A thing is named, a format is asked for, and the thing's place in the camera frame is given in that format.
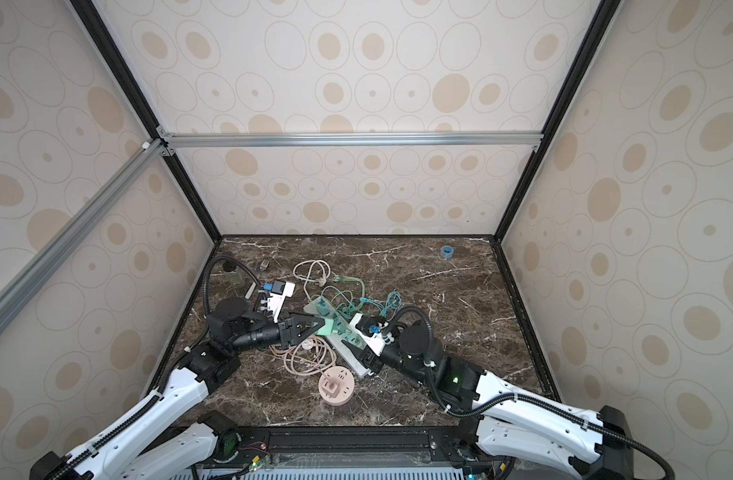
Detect round pink power socket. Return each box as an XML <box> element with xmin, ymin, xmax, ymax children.
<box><xmin>318</xmin><ymin>366</ymin><xmax>356</xmax><ymax>406</ymax></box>

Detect pink round socket cord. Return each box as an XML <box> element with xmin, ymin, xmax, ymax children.
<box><xmin>269</xmin><ymin>334</ymin><xmax>338</xmax><ymax>377</ymax></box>

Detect glass spice jar black lid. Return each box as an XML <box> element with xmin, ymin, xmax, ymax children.
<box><xmin>222</xmin><ymin>261</ymin><xmax>246</xmax><ymax>289</ymax></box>

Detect aluminium frame left bar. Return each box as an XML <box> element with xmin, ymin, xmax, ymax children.
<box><xmin>0</xmin><ymin>139</ymin><xmax>164</xmax><ymax>336</ymax></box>

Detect blue tape roll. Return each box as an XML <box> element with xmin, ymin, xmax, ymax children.
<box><xmin>440</xmin><ymin>245</ymin><xmax>454</xmax><ymax>259</ymax></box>

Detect teal charger plug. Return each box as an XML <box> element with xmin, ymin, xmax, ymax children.
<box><xmin>316</xmin><ymin>298</ymin><xmax>332</xmax><ymax>317</ymax></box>

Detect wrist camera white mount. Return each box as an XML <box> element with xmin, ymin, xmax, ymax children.
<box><xmin>350</xmin><ymin>313</ymin><xmax>395</xmax><ymax>356</ymax></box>
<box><xmin>258</xmin><ymin>280</ymin><xmax>296</xmax><ymax>323</ymax></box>

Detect pink charger plug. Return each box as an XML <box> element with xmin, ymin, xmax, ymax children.
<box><xmin>322</xmin><ymin>375</ymin><xmax>346</xmax><ymax>396</ymax></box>

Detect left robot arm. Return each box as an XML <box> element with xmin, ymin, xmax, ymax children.
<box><xmin>30</xmin><ymin>255</ymin><xmax>326</xmax><ymax>479</ymax></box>

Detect green charger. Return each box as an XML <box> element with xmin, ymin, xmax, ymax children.
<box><xmin>316</xmin><ymin>318</ymin><xmax>342</xmax><ymax>337</ymax></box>

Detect green cable loop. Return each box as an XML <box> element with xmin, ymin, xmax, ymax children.
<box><xmin>325</xmin><ymin>274</ymin><xmax>368</xmax><ymax>313</ymax></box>

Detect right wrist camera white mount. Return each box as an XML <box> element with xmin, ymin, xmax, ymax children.
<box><xmin>350</xmin><ymin>313</ymin><xmax>395</xmax><ymax>356</ymax></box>

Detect teal charging cable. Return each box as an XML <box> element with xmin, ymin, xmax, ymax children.
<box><xmin>326</xmin><ymin>284</ymin><xmax>404</xmax><ymax>319</ymax></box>

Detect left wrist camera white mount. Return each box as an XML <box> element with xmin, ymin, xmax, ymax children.
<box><xmin>258</xmin><ymin>280</ymin><xmax>296</xmax><ymax>323</ymax></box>

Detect white power strip cord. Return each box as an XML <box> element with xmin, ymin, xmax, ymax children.
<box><xmin>292</xmin><ymin>259</ymin><xmax>332</xmax><ymax>298</ymax></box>

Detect aluminium frame crossbar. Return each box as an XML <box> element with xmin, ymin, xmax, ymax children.
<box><xmin>156</xmin><ymin>130</ymin><xmax>543</xmax><ymax>150</ymax></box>

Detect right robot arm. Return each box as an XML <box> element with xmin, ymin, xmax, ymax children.
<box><xmin>350</xmin><ymin>305</ymin><xmax>676</xmax><ymax>479</ymax></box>

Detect white colourful power strip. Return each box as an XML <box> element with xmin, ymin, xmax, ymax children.
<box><xmin>304</xmin><ymin>296</ymin><xmax>373</xmax><ymax>378</ymax></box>

